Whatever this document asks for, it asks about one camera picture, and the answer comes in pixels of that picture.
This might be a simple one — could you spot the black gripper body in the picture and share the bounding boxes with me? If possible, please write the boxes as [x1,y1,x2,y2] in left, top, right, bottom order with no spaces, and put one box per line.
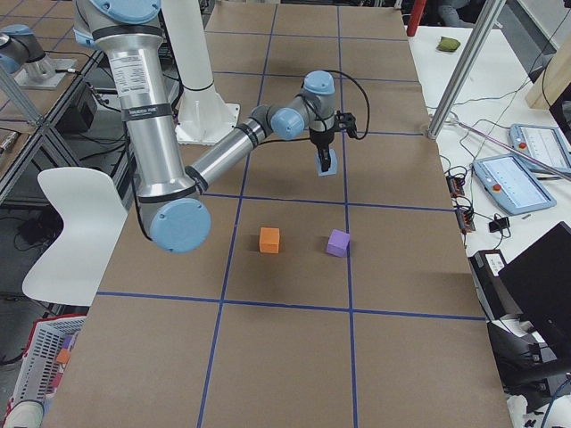
[310,130,335,150]

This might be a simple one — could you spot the light blue foam block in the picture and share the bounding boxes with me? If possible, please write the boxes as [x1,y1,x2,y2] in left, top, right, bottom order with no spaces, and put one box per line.
[314,150,339,177]

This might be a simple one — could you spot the orange foam block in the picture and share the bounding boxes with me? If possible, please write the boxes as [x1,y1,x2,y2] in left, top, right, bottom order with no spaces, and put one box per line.
[259,226,280,254]

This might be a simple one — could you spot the brown paper table mat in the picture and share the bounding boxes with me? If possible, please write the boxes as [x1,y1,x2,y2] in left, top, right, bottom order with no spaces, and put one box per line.
[45,2,511,427]

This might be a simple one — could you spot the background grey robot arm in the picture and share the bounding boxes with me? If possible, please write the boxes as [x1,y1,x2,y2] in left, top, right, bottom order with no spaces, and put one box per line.
[1,24,56,85]

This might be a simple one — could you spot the purple foam block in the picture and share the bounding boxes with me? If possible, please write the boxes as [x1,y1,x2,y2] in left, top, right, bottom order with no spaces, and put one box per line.
[326,229,351,258]

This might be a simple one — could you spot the teach pendant tablet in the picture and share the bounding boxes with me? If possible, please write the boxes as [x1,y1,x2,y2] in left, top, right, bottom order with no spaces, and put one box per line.
[473,155,557,215]
[509,124,570,174]

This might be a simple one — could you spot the white chair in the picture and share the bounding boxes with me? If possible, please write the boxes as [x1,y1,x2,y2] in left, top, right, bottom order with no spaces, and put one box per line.
[22,167,128,307]

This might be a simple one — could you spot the reacher grabber stick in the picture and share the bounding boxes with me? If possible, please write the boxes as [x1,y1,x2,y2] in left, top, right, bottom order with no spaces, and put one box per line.
[445,116,571,179]

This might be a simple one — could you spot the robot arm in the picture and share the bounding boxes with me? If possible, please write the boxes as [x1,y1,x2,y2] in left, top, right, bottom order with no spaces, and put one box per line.
[75,1,336,253]

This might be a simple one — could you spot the white plastic basket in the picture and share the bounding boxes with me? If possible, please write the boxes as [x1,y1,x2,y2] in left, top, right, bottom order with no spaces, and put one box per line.
[2,314,86,427]

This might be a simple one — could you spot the black monitor laptop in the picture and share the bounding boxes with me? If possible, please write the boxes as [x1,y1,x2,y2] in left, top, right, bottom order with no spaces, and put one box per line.
[500,221,570,358]

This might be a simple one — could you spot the far teach pendant tablet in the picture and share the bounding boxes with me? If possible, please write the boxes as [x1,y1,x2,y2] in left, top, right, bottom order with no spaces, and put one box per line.
[509,124,570,174]

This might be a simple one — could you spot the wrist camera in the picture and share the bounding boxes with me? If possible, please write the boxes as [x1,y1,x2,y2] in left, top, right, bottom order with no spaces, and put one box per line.
[334,111,358,139]

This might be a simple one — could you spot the aluminium frame post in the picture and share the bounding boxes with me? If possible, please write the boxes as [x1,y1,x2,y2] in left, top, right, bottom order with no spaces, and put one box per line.
[426,0,506,140]

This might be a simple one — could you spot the green bean bag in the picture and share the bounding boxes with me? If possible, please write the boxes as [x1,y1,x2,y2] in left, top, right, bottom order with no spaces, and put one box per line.
[436,37,461,53]

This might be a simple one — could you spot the black power brick box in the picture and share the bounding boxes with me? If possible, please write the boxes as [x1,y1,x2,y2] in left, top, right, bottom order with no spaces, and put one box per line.
[468,250,522,320]

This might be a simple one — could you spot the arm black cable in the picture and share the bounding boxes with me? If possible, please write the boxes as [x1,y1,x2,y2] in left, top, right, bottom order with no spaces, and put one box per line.
[262,69,372,144]

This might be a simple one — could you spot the near teach pendant tablet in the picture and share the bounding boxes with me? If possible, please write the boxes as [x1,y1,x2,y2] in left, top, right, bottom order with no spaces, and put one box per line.
[473,155,557,215]

